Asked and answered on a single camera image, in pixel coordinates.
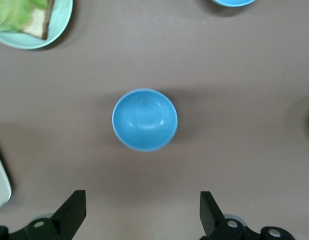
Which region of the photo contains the white bread slice with crust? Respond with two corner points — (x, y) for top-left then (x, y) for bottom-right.
(18, 0), (56, 41)

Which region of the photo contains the blue bowl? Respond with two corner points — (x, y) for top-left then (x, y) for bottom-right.
(111, 88), (179, 153)
(210, 0), (257, 8)

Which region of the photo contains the brown table cover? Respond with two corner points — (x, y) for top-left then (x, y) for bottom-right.
(0, 0), (309, 240)

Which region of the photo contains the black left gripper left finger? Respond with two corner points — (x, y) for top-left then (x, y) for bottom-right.
(0, 189), (87, 240)

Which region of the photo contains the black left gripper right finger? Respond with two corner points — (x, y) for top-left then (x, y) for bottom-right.
(199, 191), (295, 240)

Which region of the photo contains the cream white toaster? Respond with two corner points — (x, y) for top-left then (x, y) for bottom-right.
(0, 144), (13, 214)

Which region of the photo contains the bread with lettuce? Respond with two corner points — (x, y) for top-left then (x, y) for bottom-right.
(0, 0), (49, 33)

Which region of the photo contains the light green plate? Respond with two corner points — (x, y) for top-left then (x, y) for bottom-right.
(0, 0), (74, 50)

